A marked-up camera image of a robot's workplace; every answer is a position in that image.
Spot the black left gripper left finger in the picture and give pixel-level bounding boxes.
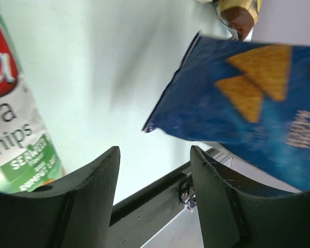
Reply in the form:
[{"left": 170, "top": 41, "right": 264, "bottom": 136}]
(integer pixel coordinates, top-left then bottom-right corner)
[{"left": 0, "top": 146, "right": 120, "bottom": 248}]

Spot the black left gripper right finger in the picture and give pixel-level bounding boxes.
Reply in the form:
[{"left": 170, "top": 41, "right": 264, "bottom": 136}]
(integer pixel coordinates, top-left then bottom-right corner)
[{"left": 190, "top": 146, "right": 310, "bottom": 248}]

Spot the green Chuba cassava chips bag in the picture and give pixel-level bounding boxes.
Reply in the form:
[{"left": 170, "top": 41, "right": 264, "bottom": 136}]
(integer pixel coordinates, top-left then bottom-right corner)
[{"left": 0, "top": 15, "right": 65, "bottom": 194}]

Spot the blue Doritos bag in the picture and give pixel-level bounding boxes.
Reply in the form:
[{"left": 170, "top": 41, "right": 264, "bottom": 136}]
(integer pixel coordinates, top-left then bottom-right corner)
[{"left": 143, "top": 33, "right": 310, "bottom": 191}]

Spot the brown Chuba chips bag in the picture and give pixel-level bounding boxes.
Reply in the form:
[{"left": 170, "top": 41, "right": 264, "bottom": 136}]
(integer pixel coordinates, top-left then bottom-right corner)
[{"left": 213, "top": 0, "right": 262, "bottom": 41}]

